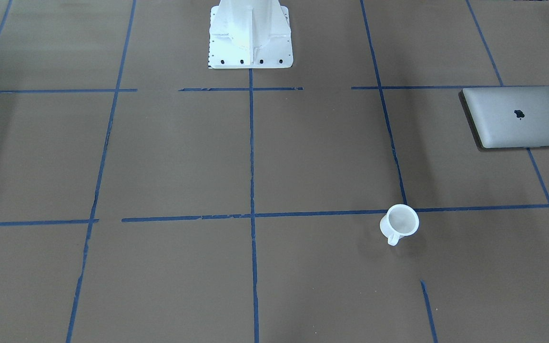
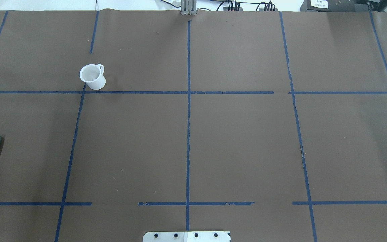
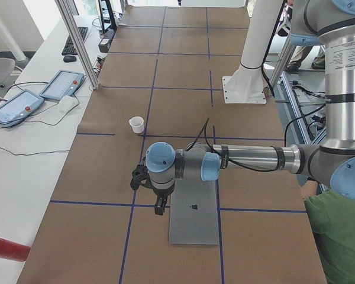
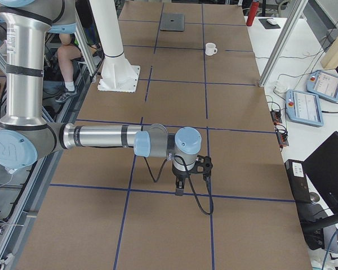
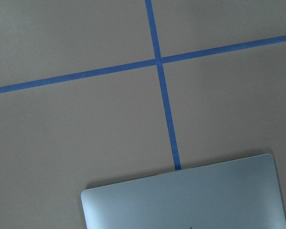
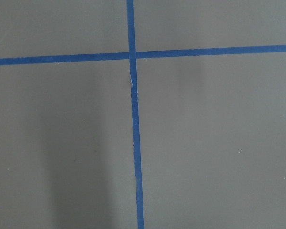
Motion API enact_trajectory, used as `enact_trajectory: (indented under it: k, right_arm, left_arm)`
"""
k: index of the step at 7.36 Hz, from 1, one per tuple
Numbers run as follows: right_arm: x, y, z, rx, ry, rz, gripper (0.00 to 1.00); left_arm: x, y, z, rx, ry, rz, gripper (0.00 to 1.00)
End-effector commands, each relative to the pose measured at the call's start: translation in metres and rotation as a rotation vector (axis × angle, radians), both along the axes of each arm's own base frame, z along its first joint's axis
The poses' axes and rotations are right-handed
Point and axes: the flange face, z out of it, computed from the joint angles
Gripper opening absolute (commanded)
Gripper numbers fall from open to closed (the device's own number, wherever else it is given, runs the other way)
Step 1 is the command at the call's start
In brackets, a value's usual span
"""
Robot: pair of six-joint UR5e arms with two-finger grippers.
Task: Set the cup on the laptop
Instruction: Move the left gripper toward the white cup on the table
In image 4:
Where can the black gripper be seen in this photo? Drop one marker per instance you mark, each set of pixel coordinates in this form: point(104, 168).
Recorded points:
point(179, 175)

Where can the white ceramic mug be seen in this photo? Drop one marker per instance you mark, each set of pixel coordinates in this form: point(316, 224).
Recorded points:
point(210, 49)

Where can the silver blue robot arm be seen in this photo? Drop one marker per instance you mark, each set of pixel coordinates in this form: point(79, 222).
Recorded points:
point(26, 137)

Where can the black open laptop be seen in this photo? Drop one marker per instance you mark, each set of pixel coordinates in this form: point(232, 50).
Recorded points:
point(322, 169)

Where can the grey closed laptop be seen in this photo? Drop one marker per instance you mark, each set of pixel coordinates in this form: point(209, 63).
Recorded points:
point(172, 22)

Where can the lower orange black circuit board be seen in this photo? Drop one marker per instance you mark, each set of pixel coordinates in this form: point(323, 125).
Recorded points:
point(282, 135)

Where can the orange black circuit board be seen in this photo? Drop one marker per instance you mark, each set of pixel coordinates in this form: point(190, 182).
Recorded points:
point(276, 116)
point(282, 135)

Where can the upper orange black circuit board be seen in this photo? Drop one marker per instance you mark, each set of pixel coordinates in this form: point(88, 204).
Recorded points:
point(276, 116)

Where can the white power adapter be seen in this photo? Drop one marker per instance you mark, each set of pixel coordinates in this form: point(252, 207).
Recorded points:
point(279, 88)

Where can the black computer box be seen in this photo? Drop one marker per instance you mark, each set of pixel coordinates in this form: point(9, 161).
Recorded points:
point(309, 209)

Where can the near teach pendant tablet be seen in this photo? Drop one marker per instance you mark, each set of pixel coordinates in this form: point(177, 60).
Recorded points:
point(304, 107)

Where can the teach pendant tablet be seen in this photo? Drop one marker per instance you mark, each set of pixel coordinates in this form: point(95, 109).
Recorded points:
point(304, 107)
point(324, 84)

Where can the far teach pendant tablet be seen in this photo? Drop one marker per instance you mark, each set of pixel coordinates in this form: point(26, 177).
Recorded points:
point(324, 84)

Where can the seated person legs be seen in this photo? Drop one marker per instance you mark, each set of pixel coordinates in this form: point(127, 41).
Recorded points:
point(66, 53)

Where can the dark mouse pad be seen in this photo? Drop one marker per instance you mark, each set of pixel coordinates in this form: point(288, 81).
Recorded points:
point(267, 25)

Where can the white computer mouse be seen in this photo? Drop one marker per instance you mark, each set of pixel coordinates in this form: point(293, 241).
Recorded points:
point(271, 21)

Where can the red water bottle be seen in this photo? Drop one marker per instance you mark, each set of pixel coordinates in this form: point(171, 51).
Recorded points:
point(252, 12)

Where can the wooden plank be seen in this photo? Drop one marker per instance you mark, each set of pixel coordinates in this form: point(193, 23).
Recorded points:
point(330, 60)

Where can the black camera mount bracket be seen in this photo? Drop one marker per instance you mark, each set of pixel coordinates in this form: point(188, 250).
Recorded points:
point(203, 165)

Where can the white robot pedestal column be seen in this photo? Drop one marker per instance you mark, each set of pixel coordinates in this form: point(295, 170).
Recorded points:
point(117, 74)

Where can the aluminium frame post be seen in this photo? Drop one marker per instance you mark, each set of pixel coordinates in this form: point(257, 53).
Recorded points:
point(282, 40)

